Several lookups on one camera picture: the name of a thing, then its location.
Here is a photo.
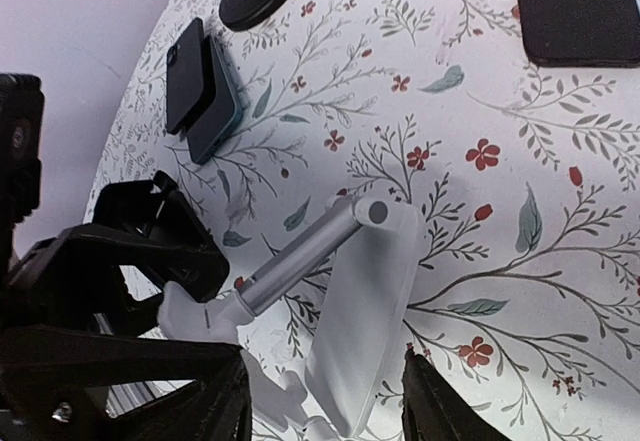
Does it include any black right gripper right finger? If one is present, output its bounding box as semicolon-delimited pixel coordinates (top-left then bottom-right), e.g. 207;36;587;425
402;350;508;441

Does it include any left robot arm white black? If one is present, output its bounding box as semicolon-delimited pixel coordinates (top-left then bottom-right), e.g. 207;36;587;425
1;73;230;336

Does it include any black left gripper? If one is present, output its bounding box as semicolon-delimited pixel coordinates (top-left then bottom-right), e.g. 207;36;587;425
7;171;230;336

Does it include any teal cased dark phone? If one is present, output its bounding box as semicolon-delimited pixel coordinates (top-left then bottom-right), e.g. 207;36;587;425
186;35;244;165

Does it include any grey folding stand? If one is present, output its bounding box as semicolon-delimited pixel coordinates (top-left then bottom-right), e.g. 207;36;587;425
157;196;423;440

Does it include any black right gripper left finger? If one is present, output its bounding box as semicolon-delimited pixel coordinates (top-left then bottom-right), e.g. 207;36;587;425
1;326;252;440

